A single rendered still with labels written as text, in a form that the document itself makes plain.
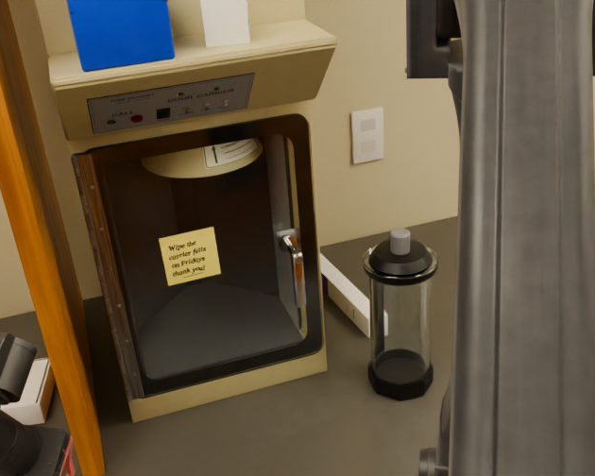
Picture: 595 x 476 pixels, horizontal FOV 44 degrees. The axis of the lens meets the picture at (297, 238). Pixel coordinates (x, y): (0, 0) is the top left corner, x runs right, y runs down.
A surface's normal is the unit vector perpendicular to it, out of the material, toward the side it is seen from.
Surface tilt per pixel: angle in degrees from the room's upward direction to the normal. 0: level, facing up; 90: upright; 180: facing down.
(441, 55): 93
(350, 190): 90
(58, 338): 90
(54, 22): 90
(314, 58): 135
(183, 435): 0
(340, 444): 0
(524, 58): 43
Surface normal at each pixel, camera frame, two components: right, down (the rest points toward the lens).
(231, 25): 0.06, 0.47
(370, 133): 0.32, 0.44
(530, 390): -0.19, -0.31
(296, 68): 0.27, 0.93
